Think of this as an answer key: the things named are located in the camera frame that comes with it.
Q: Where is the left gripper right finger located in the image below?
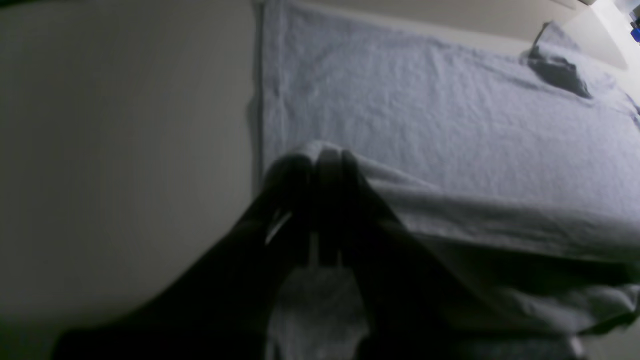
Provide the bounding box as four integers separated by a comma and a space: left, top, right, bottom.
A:
320, 150, 499, 360

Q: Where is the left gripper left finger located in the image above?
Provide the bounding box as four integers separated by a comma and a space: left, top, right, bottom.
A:
51, 155, 314, 360

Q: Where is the grey T-shirt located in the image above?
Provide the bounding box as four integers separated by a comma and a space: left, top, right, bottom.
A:
261, 0, 639, 337

